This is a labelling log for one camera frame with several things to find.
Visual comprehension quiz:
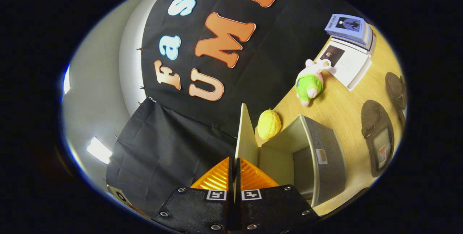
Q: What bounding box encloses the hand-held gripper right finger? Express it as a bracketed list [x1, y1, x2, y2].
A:
[235, 157, 320, 234]

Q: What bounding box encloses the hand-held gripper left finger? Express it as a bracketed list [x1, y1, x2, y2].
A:
[152, 156, 234, 234]

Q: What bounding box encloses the grey fabric storage box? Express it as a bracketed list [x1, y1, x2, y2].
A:
[234, 103, 347, 207]

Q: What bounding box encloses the brown furry slipper shoe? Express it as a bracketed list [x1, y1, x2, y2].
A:
[361, 99, 395, 178]
[385, 72, 408, 129]

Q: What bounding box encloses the beige printed card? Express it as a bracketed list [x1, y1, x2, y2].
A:
[107, 184, 152, 219]

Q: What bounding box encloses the yellow plush ball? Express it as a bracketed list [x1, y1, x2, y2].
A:
[257, 109, 282, 140]

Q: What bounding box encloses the ceiling light panel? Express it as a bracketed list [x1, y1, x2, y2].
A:
[62, 63, 71, 95]
[87, 136, 112, 165]

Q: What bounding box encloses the pink plush toy green outfit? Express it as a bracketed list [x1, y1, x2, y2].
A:
[296, 59, 332, 106]

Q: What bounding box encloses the white book with dark portrait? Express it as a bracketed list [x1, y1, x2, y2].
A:
[318, 37, 373, 92]

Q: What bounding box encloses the blue cover book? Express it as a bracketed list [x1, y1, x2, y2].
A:
[324, 13, 370, 45]

